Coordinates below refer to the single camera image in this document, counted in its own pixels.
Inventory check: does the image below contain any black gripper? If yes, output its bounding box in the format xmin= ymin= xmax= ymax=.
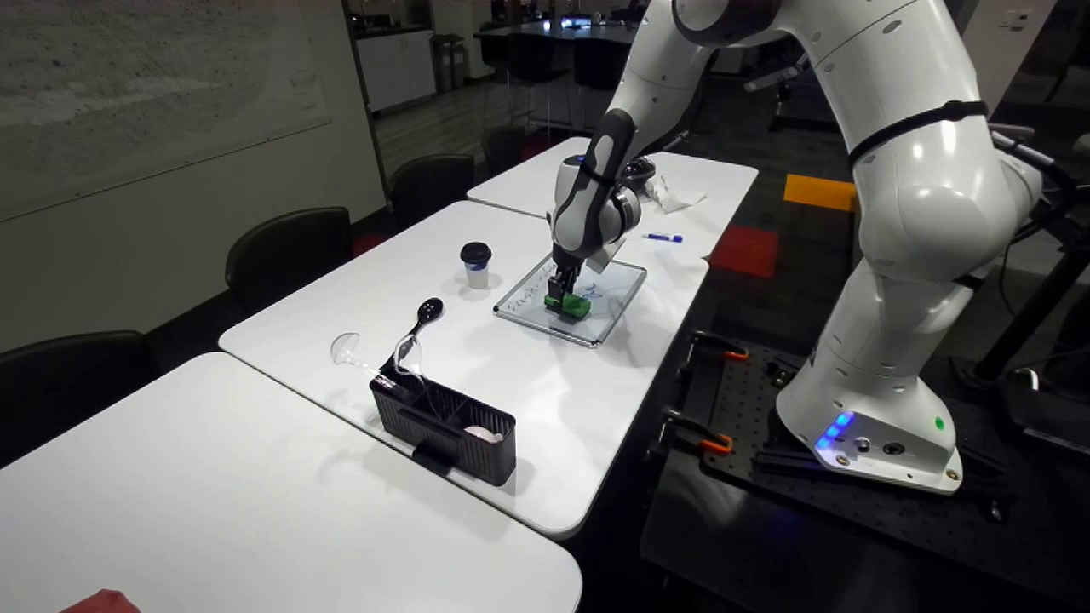
xmin=549 ymin=240 xmax=590 ymax=306

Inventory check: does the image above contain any green duster block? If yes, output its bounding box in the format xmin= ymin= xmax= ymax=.
xmin=542 ymin=286 xmax=596 ymax=318

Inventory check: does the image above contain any small framed whiteboard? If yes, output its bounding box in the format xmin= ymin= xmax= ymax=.
xmin=490 ymin=249 xmax=652 ymax=350

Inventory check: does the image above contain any small cup with dark lid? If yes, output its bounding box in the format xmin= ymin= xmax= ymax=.
xmin=458 ymin=238 xmax=498 ymax=292

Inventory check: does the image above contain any black ladle spoon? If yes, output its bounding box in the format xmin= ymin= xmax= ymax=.
xmin=387 ymin=292 xmax=450 ymax=374

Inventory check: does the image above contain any white crumpled cloth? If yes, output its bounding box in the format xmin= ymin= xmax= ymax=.
xmin=641 ymin=178 xmax=714 ymax=221

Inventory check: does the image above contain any black office chair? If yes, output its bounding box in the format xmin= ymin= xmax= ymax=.
xmin=221 ymin=204 xmax=358 ymax=317
xmin=0 ymin=325 xmax=159 ymax=471
xmin=387 ymin=152 xmax=479 ymax=229

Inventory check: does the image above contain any black organizer box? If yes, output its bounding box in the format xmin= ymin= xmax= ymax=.
xmin=363 ymin=357 xmax=520 ymax=489

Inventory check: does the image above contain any clear glass dish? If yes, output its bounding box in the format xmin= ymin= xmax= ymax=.
xmin=328 ymin=325 xmax=371 ymax=366

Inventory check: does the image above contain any white background cabinet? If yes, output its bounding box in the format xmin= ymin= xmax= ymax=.
xmin=351 ymin=31 xmax=444 ymax=118

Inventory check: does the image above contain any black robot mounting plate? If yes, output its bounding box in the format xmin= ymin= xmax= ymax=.
xmin=637 ymin=334 xmax=1090 ymax=613

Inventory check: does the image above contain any red block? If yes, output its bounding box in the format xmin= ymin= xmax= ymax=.
xmin=59 ymin=586 xmax=144 ymax=613

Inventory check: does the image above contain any orange handled black clamp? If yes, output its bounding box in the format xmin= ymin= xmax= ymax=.
xmin=652 ymin=404 xmax=739 ymax=463
xmin=679 ymin=325 xmax=755 ymax=384

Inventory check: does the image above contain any large wall whiteboard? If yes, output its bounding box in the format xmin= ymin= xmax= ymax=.
xmin=0 ymin=0 xmax=345 ymax=229

